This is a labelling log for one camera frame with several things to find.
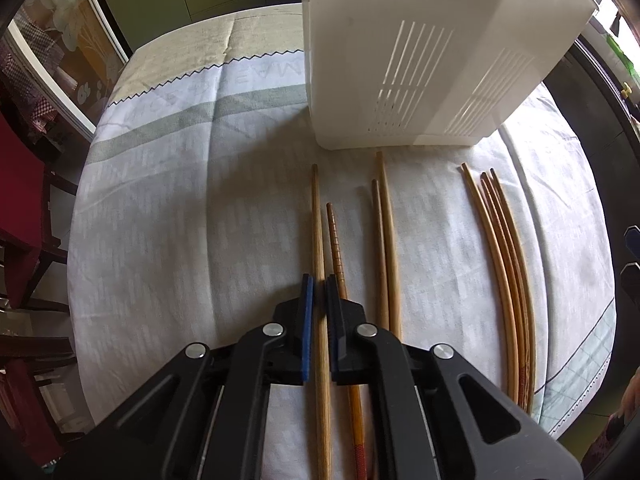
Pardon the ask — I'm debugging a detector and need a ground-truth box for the green sink base cabinet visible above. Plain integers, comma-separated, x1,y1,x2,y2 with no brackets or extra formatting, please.
542,35,640,281

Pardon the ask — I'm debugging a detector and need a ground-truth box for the red upholstered wooden chair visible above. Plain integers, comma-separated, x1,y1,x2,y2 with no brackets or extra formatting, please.
0,110,78,441

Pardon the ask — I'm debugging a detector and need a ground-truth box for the white slotted plastic utensil holder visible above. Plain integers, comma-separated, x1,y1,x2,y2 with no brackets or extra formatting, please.
300,0,598,152

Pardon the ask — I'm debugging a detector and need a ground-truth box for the person's right forearm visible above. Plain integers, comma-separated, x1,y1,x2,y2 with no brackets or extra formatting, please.
619,374,640,420

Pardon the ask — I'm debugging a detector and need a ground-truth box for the white grey printed tablecloth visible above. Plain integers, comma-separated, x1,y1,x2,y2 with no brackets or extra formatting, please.
67,50,617,480

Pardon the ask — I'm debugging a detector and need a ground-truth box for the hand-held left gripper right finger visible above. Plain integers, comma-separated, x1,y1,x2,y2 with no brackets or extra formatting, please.
326,275,583,480

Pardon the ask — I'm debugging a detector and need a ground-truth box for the etched glass sliding door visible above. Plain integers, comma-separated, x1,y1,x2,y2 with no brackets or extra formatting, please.
0,0,132,153

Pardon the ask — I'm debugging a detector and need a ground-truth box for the dark red ridged chopstick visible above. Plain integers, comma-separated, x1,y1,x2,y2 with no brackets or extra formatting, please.
325,202,370,480

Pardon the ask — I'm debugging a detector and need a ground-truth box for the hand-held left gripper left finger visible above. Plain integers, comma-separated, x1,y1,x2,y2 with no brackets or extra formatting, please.
55,274,316,480

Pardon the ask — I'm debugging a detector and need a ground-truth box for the brown wooden chopstick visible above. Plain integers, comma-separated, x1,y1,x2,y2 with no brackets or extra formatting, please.
371,179,391,333

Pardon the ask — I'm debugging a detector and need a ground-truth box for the checked apron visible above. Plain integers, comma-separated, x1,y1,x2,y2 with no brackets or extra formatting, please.
0,7,58,128

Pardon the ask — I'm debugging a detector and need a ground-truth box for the light wooden chopstick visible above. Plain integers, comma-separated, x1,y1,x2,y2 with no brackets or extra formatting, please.
311,162,333,480
376,151,403,343

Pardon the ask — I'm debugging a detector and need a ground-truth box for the beige zigzag-edged cloth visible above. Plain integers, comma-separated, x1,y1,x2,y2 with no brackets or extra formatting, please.
112,2,307,106

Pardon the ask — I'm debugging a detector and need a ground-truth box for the thin reddish brown chopstick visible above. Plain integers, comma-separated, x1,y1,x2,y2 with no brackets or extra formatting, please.
479,172,527,408
484,177,532,412

